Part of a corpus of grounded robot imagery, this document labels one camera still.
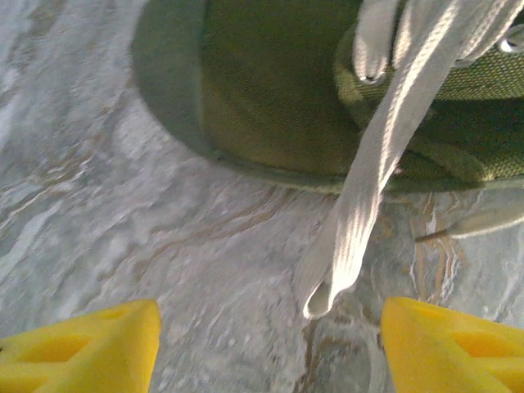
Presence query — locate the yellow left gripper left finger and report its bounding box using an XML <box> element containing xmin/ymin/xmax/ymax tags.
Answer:
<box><xmin>0</xmin><ymin>297</ymin><xmax>161</xmax><ymax>393</ymax></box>

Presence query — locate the white shoelace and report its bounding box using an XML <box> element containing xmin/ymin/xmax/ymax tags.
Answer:
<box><xmin>301</xmin><ymin>0</ymin><xmax>524</xmax><ymax>321</ymax></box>

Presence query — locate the olive green canvas shoe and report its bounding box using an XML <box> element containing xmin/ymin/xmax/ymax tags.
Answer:
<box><xmin>129</xmin><ymin>0</ymin><xmax>524</xmax><ymax>194</ymax></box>

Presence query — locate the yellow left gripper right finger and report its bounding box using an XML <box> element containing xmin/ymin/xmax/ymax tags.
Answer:
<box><xmin>379</xmin><ymin>296</ymin><xmax>524</xmax><ymax>393</ymax></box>

